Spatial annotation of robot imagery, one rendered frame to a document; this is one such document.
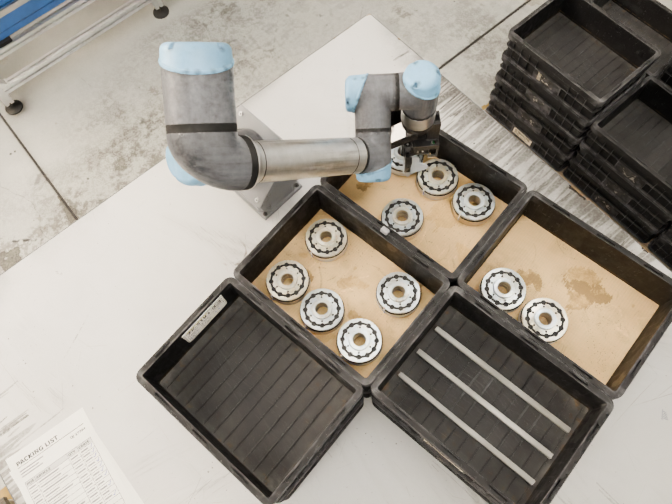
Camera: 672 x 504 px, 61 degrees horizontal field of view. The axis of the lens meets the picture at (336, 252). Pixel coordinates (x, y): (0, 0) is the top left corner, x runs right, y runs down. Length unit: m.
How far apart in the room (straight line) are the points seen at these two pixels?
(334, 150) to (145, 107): 1.81
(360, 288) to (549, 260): 0.45
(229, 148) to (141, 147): 1.78
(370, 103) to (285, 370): 0.62
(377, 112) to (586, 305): 0.66
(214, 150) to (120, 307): 0.78
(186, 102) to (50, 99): 2.15
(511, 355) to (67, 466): 1.08
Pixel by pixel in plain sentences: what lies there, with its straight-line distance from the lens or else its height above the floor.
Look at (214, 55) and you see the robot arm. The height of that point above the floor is 1.43.
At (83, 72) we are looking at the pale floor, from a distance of 3.08.
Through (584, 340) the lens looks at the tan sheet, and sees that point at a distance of 1.41.
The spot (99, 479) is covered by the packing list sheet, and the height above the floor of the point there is 0.70.
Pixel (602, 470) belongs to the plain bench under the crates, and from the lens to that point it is 1.52.
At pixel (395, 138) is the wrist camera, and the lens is 1.33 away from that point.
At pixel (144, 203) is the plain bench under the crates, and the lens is 1.72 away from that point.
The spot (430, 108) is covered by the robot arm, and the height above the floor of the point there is 1.13.
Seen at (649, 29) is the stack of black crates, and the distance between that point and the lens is 2.74.
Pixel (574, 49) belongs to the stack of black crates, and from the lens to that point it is 2.27.
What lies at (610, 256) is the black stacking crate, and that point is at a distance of 1.43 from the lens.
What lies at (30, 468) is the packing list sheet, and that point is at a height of 0.70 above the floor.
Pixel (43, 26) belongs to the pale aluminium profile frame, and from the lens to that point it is 2.91.
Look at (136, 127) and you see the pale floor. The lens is 2.78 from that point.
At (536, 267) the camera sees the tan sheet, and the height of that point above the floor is 0.83.
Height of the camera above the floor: 2.13
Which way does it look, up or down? 68 degrees down
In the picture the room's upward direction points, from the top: 9 degrees counter-clockwise
